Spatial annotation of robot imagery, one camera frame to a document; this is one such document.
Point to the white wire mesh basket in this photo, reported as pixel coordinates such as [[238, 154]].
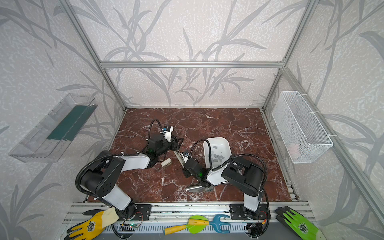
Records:
[[298, 124]]

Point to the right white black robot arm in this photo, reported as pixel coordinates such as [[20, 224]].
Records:
[[247, 172]]

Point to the silver metal garden trowel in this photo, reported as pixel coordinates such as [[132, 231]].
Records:
[[200, 188]]

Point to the electronics board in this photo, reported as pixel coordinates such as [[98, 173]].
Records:
[[255, 230], [129, 227]]

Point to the green black work glove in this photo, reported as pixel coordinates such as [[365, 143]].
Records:
[[298, 224]]

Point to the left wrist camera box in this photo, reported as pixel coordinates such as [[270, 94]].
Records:
[[167, 132]]

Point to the pink item in basket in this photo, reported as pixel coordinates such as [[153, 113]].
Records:
[[294, 151]]

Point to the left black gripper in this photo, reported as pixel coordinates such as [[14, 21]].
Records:
[[169, 147]]

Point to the yellow green toy tool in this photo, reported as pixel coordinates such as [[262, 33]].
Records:
[[195, 225]]

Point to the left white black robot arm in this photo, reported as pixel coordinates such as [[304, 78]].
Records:
[[99, 177]]

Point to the clear acrylic wall shelf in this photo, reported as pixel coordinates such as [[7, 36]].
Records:
[[48, 141]]

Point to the left electronics board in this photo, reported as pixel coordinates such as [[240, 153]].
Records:
[[129, 227]]

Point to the small beige staple remover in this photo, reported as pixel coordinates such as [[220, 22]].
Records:
[[166, 163]]

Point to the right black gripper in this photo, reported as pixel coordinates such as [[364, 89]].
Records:
[[188, 166]]

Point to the yellow work glove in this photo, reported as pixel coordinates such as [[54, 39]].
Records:
[[90, 229]]

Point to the white rectangular staple tray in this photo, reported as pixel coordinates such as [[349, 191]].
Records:
[[220, 151]]

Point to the right electronics board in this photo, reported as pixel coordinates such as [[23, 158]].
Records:
[[255, 230]]

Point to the blue plastic toy wrench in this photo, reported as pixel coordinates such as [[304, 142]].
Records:
[[218, 224]]

